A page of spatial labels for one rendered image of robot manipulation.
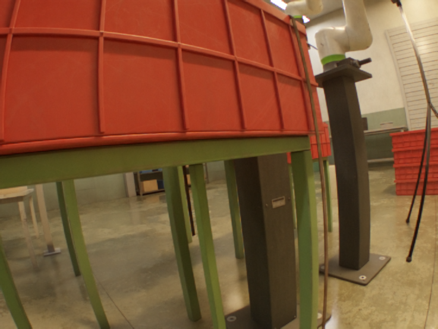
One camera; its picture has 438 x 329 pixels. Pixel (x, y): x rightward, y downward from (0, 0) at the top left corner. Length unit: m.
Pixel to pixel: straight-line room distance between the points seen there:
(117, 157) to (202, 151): 0.09
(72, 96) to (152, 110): 0.07
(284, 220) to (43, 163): 0.65
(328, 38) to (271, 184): 0.78
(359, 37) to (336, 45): 0.13
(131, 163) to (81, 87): 0.08
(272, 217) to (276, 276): 0.19
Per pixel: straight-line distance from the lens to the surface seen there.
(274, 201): 0.70
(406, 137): 2.77
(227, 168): 1.39
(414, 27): 6.52
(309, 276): 0.48
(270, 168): 0.69
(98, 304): 1.01
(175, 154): 0.24
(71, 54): 0.21
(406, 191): 2.82
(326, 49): 1.20
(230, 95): 0.28
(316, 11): 1.56
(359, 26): 1.24
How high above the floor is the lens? 0.59
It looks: 1 degrees down
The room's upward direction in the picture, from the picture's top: 7 degrees counter-clockwise
